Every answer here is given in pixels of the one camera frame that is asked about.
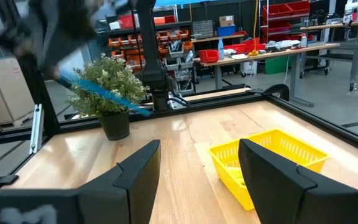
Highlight blue pencil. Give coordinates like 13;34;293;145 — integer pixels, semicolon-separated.
56;70;151;118

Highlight white container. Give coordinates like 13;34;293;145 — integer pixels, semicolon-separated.
240;60;259;75

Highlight parts rack orange bins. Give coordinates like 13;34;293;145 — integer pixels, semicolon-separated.
106;14;195;94

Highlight black aluminium rig frame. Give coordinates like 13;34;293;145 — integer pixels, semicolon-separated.
0;0;358;187

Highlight silver metal bracket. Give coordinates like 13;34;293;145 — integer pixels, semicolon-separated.
29;103;45;156

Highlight black frame foot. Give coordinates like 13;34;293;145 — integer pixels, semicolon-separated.
0;174;21;189

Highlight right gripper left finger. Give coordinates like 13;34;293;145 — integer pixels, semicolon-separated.
78;139;162;224

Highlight potted green plant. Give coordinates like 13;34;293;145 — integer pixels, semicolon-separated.
65;53;151;141

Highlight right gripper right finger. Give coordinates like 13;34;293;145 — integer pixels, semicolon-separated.
239;139;358;224

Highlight blue plastic bin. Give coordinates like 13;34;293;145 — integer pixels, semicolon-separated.
217;25;237;37

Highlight black corner bracket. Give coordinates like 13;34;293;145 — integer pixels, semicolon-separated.
263;83;291;101

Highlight shelf with red bins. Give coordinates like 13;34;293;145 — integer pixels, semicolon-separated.
260;0;312;44

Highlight cardboard box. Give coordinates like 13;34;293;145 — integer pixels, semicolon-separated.
218;15;235;27

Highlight grey drawer organizer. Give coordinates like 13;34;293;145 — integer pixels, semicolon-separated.
191;19;214;40

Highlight wooden workbench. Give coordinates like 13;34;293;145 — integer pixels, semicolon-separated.
194;42;341;107

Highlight red plastic bin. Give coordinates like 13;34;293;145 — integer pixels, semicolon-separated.
198;49;220;64

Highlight red bins stack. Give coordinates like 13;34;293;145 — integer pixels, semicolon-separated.
224;37;267;54

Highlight beige wooden crate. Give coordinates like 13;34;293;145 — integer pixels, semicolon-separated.
0;57;36;128

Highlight yellow hanging cable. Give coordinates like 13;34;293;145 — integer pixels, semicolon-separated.
249;0;260;57

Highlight clear water bottle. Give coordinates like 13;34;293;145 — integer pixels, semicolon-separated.
217;37;225;61

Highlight yellow plastic basket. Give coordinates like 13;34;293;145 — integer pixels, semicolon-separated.
208;129;331;212

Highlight green box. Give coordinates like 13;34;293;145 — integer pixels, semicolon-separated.
264;55;295;75

